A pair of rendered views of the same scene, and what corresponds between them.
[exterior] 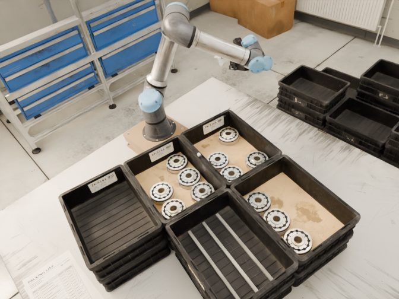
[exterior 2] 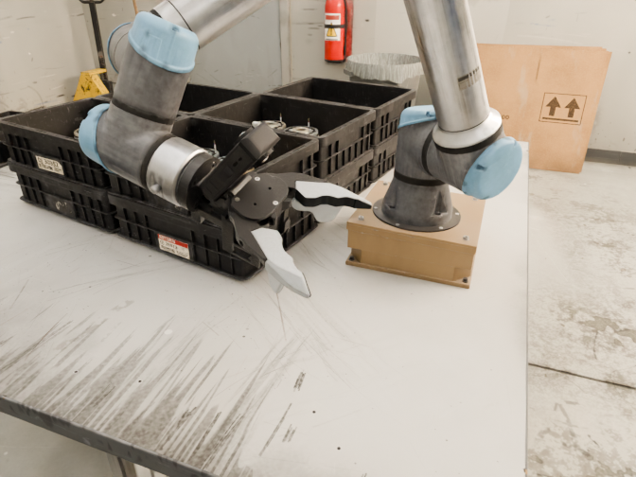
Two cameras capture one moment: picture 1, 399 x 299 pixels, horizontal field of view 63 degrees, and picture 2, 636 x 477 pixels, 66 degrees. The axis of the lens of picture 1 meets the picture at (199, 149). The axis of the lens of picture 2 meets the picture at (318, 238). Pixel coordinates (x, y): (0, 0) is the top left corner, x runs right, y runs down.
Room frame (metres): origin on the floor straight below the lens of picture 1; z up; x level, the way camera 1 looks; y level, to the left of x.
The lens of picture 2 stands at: (2.07, -0.49, 1.27)
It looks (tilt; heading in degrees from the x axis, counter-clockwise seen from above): 29 degrees down; 148
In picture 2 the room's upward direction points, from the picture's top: straight up
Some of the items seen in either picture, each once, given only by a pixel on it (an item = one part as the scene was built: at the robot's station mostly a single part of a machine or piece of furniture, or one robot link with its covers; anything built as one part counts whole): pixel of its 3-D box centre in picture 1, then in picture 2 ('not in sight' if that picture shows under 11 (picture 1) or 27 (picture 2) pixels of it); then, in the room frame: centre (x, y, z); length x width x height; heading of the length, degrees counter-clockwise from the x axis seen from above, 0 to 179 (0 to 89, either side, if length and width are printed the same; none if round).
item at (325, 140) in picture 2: (172, 175); (286, 116); (0.92, 0.13, 0.92); 0.40 x 0.30 x 0.02; 27
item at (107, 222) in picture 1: (111, 218); (340, 111); (0.79, 0.40, 0.87); 0.40 x 0.30 x 0.11; 27
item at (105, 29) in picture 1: (129, 35); not in sight; (3.00, 0.49, 0.60); 0.72 x 0.03 x 0.56; 127
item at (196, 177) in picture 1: (189, 176); not in sight; (0.96, 0.06, 0.86); 0.10 x 0.10 x 0.01
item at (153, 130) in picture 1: (157, 123); (418, 191); (1.37, 0.21, 0.85); 0.15 x 0.15 x 0.10
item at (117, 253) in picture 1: (107, 211); (340, 95); (0.79, 0.40, 0.92); 0.40 x 0.30 x 0.02; 27
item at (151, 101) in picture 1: (151, 105); (429, 138); (1.38, 0.21, 0.97); 0.13 x 0.12 x 0.14; 175
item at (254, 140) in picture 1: (229, 152); (212, 168); (1.06, -0.14, 0.87); 0.40 x 0.30 x 0.11; 27
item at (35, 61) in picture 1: (51, 73); not in sight; (2.51, 1.13, 0.60); 0.72 x 0.03 x 0.56; 127
